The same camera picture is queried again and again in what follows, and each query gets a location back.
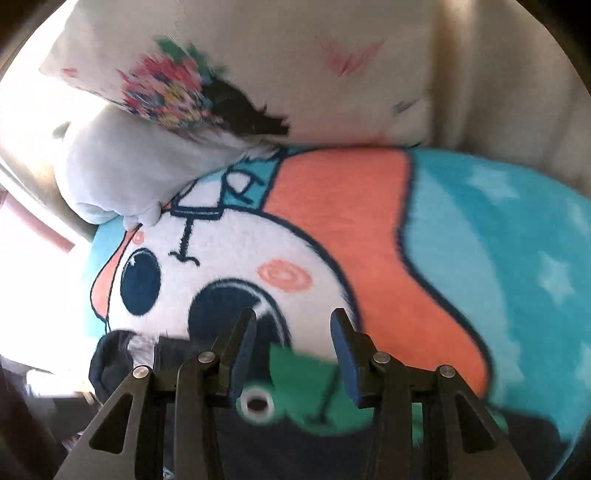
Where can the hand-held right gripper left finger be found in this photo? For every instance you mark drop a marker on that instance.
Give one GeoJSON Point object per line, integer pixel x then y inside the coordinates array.
{"type": "Point", "coordinates": [247, 357]}

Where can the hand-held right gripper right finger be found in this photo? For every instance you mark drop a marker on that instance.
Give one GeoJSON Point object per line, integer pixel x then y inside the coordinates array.
{"type": "Point", "coordinates": [345, 357]}

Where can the dark navy pants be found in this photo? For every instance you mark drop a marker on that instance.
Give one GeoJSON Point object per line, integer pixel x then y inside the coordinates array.
{"type": "Point", "coordinates": [115, 364]}

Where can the cartoon printed fleece blanket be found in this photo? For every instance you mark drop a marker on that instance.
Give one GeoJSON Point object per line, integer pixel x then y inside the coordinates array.
{"type": "Point", "coordinates": [429, 258]}

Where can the white floral printed pillow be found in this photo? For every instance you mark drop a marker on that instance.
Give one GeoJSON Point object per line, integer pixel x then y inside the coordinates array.
{"type": "Point", "coordinates": [277, 74]}

